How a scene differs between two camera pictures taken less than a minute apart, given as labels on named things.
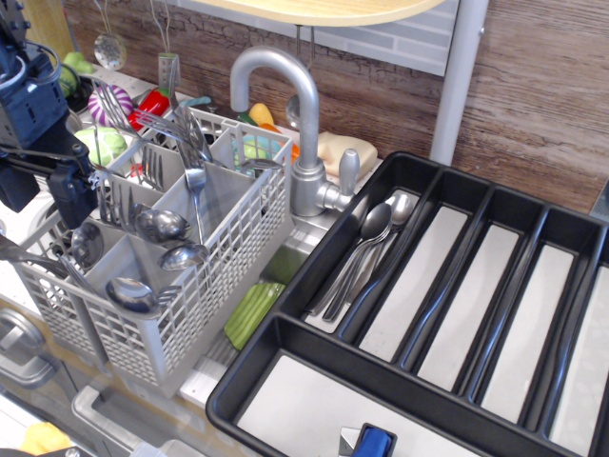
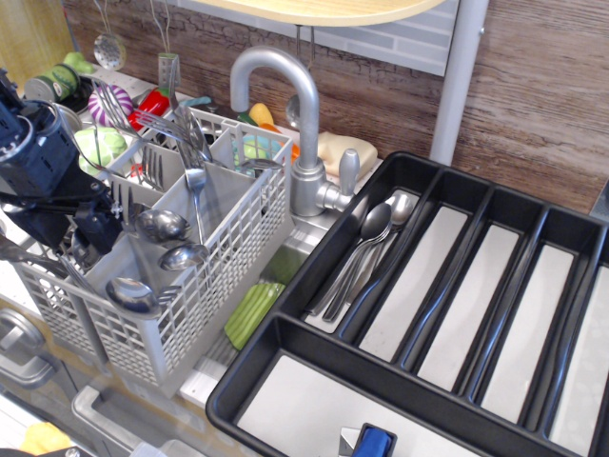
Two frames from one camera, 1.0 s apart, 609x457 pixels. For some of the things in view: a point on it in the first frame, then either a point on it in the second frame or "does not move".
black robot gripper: [35, 136] -> [42, 186]
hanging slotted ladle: [109, 49] does not move
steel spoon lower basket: [183, 256] does not move
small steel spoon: [88, 245] does not move
